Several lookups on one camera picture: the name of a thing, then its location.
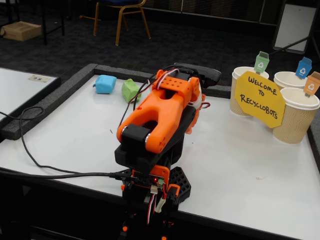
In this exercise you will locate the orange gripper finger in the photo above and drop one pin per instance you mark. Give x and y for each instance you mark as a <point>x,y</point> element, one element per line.
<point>192,122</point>

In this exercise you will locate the green paper rubbish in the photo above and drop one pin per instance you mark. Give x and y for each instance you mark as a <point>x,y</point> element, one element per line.
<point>128,91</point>

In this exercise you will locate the blue paper rubbish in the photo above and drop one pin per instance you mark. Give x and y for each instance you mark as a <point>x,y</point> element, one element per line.
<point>105,84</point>

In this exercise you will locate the orange and black robot arm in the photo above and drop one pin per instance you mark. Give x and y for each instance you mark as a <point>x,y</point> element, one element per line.
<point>155,117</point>

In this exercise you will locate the short dark grey foam strip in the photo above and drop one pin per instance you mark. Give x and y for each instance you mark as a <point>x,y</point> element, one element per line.
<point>221,93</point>

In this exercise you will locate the beige ribbed paper cup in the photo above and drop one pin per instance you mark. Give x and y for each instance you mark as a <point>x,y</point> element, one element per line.
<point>290,125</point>
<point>237,105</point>
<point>285,78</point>

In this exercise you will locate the orange controller board holder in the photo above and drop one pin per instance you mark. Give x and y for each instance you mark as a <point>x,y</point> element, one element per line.
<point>160,173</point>

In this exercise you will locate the yellow welcome paper sign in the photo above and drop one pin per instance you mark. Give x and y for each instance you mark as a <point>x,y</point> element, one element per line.
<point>260,100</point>

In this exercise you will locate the green recycling bin label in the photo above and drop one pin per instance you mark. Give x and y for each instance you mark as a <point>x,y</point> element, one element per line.
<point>261,63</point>

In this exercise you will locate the dark grey foam border strip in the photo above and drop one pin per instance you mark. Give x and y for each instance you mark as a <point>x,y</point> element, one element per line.
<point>50,101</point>
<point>112,71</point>
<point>317,142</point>

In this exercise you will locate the blue recycling bin label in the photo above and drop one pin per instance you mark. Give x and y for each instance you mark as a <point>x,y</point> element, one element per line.
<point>303,68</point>

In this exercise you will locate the orange recycling bin label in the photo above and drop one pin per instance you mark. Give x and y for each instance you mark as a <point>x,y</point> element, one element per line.
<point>312,85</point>

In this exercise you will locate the black metal stand bar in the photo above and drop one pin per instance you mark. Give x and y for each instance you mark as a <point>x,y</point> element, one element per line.
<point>297,42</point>

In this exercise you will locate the gold framed blue chair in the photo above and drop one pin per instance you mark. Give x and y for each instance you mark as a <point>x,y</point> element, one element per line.
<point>96,22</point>

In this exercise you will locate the small handwritten paper sticker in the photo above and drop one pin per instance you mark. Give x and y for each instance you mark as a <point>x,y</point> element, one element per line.
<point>38,79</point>

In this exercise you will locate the white table with black edge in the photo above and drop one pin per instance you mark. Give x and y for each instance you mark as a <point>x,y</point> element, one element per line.
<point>15,90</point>

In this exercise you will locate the brown cardboard box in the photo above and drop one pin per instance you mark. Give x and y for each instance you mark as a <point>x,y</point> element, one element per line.
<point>22,31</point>

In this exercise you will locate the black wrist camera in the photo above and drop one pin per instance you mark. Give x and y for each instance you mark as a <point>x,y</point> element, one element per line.
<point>210,75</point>

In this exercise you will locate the white panel with black frame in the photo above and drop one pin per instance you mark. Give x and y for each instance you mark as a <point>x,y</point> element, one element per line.
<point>292,25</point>

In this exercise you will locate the black metal furniture frame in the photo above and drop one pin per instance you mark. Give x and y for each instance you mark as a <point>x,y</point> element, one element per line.
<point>44,25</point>

